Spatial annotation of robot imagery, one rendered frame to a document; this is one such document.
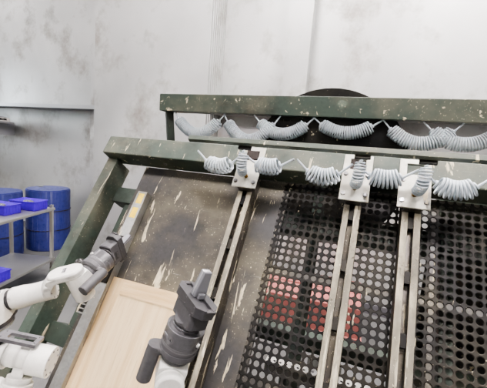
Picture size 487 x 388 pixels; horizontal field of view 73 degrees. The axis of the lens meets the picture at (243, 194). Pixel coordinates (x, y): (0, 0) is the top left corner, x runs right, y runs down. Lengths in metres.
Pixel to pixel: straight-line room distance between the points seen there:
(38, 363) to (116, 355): 0.52
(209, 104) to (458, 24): 3.19
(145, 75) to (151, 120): 0.63
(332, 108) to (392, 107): 0.27
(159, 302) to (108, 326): 0.22
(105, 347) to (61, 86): 5.92
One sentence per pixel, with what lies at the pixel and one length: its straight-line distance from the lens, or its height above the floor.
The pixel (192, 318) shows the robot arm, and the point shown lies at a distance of 0.75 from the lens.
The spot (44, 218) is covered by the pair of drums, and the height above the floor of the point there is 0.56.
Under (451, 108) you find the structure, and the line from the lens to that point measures 1.74.
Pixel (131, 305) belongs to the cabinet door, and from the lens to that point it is 1.40.
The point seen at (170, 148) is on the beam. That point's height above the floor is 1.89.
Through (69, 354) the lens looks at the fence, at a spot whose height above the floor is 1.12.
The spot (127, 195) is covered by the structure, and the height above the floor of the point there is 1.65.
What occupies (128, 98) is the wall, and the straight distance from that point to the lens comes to 5.23.
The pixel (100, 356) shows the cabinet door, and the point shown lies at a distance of 1.43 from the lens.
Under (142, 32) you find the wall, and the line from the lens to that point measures 5.27.
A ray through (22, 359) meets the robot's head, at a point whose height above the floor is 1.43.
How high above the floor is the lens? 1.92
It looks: 8 degrees down
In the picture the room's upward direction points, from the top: 4 degrees clockwise
